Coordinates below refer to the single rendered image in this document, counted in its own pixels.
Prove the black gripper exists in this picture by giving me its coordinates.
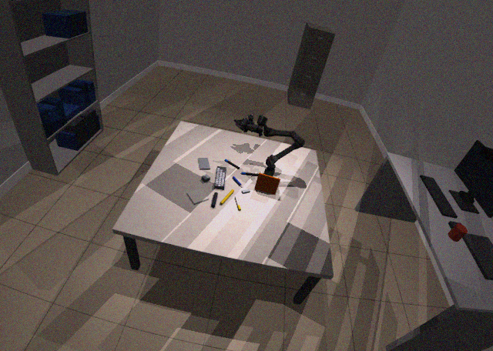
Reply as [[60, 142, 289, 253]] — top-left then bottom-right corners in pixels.
[[234, 118, 256, 132]]

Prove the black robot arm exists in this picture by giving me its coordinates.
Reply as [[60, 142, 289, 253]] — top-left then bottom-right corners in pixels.
[[254, 115, 305, 176]]

